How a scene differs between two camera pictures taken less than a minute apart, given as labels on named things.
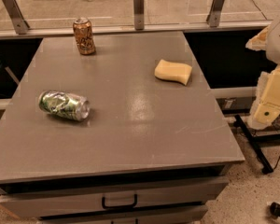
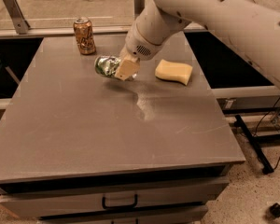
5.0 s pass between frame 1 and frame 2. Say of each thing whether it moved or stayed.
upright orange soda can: stayed
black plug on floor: stayed
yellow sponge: stayed
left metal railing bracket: stayed
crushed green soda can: moved
